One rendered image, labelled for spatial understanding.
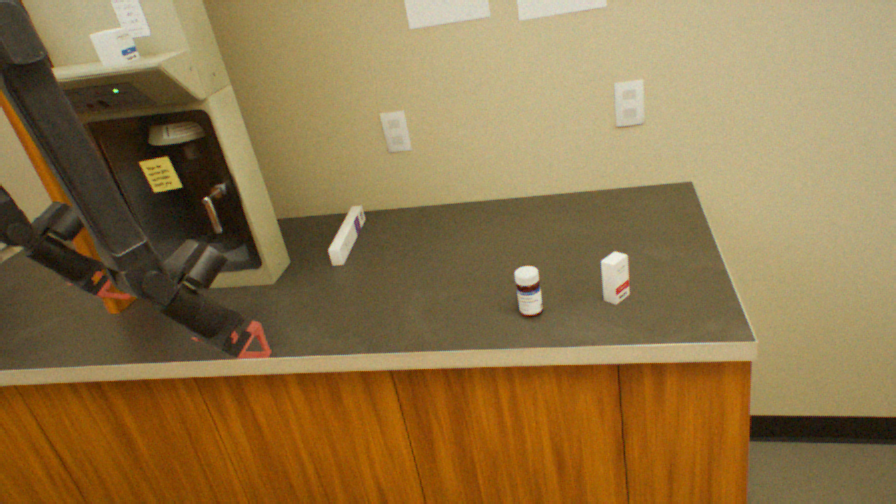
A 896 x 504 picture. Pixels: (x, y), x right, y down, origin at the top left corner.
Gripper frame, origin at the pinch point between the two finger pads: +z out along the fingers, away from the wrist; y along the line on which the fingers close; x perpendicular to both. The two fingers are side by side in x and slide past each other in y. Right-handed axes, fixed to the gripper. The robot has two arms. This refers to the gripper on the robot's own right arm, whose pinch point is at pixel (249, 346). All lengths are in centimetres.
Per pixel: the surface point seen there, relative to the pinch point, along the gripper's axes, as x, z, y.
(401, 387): -8.0, 29.4, -12.4
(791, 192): -101, 78, -59
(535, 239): -56, 44, -17
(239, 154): -38, -3, 35
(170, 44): -46, -29, 36
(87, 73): -32, -35, 41
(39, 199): -18, 9, 138
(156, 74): -37, -30, 30
